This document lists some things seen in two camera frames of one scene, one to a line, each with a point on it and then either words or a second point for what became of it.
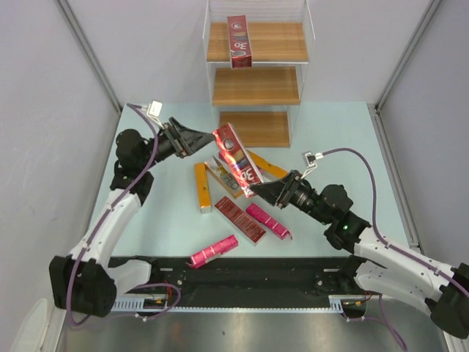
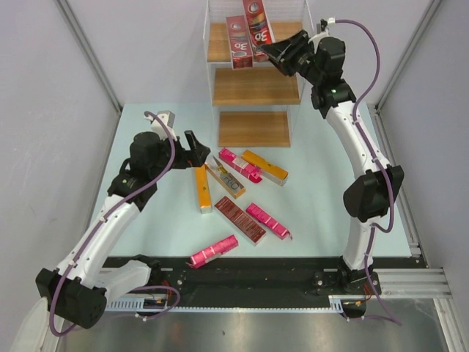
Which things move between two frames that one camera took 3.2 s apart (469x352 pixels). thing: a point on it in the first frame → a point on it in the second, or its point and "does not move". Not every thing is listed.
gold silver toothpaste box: x=229 y=182 does not move
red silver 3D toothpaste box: x=240 y=163 → x=259 y=27
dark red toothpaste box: x=239 y=221 does not move
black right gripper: x=280 y=191 → x=283 y=53
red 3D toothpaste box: x=239 y=40 does not move
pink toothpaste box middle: x=267 y=220 does not move
